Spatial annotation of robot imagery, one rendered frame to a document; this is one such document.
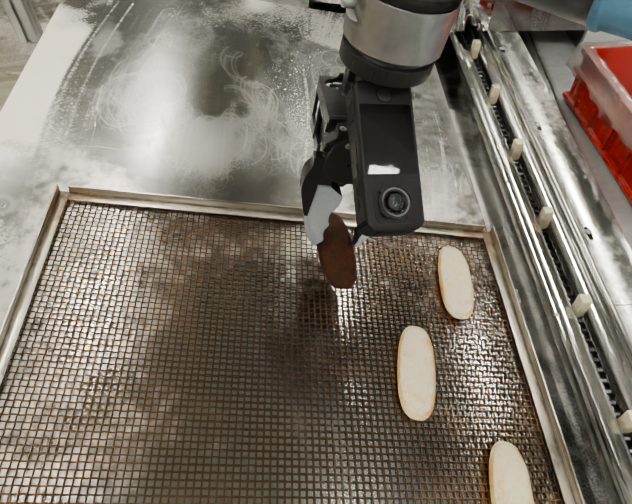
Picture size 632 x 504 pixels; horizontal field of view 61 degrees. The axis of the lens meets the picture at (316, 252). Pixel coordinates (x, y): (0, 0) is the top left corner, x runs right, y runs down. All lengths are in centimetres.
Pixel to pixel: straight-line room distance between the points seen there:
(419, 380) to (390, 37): 30
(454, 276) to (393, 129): 25
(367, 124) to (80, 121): 43
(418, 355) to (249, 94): 44
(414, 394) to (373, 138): 24
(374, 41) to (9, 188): 43
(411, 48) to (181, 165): 36
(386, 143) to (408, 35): 7
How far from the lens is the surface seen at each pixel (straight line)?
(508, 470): 52
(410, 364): 53
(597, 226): 79
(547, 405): 58
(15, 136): 73
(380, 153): 40
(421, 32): 38
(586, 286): 73
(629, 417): 64
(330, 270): 52
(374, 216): 38
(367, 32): 39
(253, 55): 87
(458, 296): 59
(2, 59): 124
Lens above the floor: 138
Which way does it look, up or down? 51 degrees down
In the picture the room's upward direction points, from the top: straight up
